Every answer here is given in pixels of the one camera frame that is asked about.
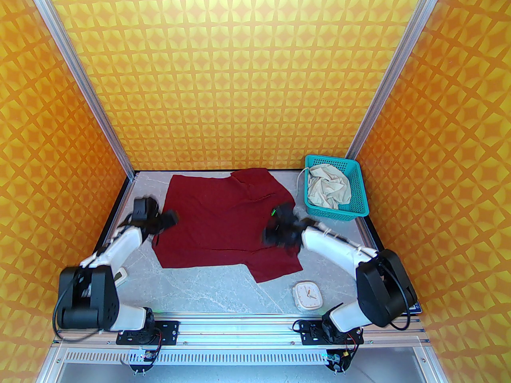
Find dark red shirt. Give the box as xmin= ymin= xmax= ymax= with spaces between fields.
xmin=152 ymin=168 xmax=303 ymax=283

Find cream drawstring shorts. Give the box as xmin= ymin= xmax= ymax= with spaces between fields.
xmin=297 ymin=164 xmax=353 ymax=210

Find teal plastic basket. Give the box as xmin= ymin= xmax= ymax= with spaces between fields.
xmin=304 ymin=155 xmax=370 ymax=219

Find white square clock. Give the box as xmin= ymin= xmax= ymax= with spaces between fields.
xmin=293 ymin=281 xmax=323 ymax=310

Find small circuit board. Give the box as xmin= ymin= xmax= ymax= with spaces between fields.
xmin=130 ymin=349 xmax=158 ymax=374
xmin=325 ymin=349 xmax=352 ymax=374

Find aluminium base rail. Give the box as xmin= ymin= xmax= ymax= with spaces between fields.
xmin=54 ymin=316 xmax=434 ymax=348

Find white slotted cable duct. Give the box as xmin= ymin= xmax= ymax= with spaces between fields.
xmin=64 ymin=347 xmax=418 ymax=365

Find aluminium frame post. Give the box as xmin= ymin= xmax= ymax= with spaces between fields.
xmin=19 ymin=0 xmax=138 ymax=180
xmin=344 ymin=0 xmax=452 ymax=159

